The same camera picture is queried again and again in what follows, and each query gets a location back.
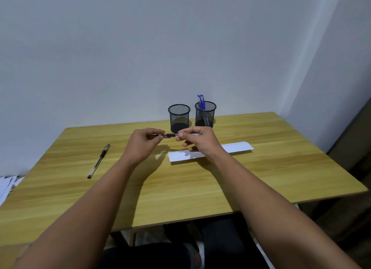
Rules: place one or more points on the person's right hand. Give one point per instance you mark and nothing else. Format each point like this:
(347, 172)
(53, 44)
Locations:
(205, 142)

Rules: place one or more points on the person's left hand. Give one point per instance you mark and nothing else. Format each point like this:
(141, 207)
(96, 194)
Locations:
(139, 147)

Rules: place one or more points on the person's right thumb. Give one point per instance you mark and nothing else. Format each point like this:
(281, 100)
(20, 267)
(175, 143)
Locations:
(183, 137)

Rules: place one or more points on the person's left thumb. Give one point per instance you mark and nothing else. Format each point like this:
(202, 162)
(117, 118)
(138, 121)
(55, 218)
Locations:
(158, 139)

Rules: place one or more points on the clear black-capped gel pen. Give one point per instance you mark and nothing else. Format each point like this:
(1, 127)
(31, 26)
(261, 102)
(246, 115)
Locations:
(171, 135)
(98, 161)

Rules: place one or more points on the person's right forearm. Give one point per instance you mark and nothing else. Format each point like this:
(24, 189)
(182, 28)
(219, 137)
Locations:
(269, 213)

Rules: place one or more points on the person's left forearm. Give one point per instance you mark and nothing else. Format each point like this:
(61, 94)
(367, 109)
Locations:
(87, 213)

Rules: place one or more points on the black mesh pen holder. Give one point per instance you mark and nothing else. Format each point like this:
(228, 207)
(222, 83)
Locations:
(210, 115)
(179, 119)

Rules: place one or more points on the blue capped pen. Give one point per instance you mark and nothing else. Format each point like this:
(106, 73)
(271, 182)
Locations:
(203, 102)
(199, 101)

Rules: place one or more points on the white paper strip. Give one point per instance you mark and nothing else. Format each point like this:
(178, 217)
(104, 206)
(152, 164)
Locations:
(234, 147)

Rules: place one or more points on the person's black trousers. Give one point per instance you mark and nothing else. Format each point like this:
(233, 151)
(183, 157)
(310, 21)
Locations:
(226, 242)

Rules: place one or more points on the pile of white papers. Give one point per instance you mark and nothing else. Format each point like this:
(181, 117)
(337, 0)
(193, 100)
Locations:
(7, 186)

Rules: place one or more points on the dark brown furniture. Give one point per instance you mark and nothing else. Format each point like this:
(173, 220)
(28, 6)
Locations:
(347, 190)

